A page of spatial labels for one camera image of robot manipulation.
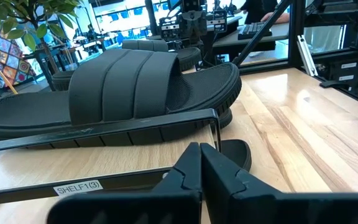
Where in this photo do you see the black keyboard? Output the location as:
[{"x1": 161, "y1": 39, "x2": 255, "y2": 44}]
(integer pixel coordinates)
[{"x1": 237, "y1": 21, "x2": 273, "y2": 40}]

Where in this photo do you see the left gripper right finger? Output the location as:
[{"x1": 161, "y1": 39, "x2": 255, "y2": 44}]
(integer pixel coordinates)
[{"x1": 200, "y1": 142, "x2": 358, "y2": 224}]

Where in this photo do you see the person's hand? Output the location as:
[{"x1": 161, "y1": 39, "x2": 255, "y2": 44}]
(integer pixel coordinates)
[{"x1": 260, "y1": 11, "x2": 290, "y2": 24}]

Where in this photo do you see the black metal table frame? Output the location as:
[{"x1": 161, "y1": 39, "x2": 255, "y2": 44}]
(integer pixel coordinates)
[{"x1": 231, "y1": 0, "x2": 358, "y2": 110}]

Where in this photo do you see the colourful patchwork quilt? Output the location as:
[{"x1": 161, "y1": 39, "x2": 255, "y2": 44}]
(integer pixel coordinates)
[{"x1": 0, "y1": 23, "x2": 37, "y2": 91}]

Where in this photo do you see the silver aluminium bar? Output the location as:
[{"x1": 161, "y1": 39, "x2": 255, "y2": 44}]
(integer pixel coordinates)
[{"x1": 296, "y1": 34, "x2": 319, "y2": 78}]

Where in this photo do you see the wooden shelf with black frame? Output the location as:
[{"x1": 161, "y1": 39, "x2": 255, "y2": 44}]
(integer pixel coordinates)
[{"x1": 0, "y1": 108, "x2": 222, "y2": 224}]

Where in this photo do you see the grey desk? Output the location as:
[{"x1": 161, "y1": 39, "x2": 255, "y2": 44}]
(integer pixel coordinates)
[{"x1": 212, "y1": 22, "x2": 290, "y2": 60}]

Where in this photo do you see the green leafy plant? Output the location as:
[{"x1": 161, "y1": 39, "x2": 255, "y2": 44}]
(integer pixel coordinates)
[{"x1": 0, "y1": 0, "x2": 85, "y2": 75}]

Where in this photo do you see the person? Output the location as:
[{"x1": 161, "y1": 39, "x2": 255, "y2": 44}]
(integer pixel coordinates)
[{"x1": 240, "y1": 0, "x2": 291, "y2": 24}]

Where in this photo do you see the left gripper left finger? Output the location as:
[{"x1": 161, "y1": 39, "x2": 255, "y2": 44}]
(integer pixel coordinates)
[{"x1": 47, "y1": 142, "x2": 203, "y2": 224}]

